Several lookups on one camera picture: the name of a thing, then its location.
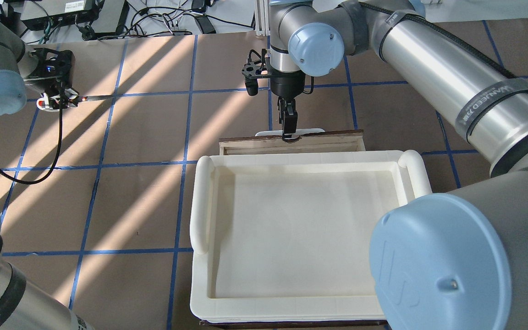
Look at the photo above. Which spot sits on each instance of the aluminium frame post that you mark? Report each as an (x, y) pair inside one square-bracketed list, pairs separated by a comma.
[(262, 17)]

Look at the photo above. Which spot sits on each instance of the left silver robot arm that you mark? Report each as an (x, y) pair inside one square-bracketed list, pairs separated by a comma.
[(23, 304)]

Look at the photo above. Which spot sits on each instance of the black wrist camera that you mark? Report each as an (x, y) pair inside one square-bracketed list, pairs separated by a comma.
[(255, 68)]

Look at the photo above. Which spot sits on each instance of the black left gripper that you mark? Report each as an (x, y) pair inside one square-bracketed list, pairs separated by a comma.
[(57, 97)]

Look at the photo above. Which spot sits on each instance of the cream plastic tray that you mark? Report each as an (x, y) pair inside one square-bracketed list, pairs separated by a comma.
[(285, 237)]

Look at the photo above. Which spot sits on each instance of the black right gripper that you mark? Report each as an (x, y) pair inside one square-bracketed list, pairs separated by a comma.
[(288, 84)]

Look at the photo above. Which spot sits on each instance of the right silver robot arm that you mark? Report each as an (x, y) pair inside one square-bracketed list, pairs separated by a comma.
[(458, 259)]

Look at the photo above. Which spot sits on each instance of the red handled scissors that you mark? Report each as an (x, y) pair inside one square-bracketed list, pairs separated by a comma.
[(54, 104)]

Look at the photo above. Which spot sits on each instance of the dark wooden drawer box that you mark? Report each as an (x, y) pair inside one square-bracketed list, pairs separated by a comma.
[(308, 141)]

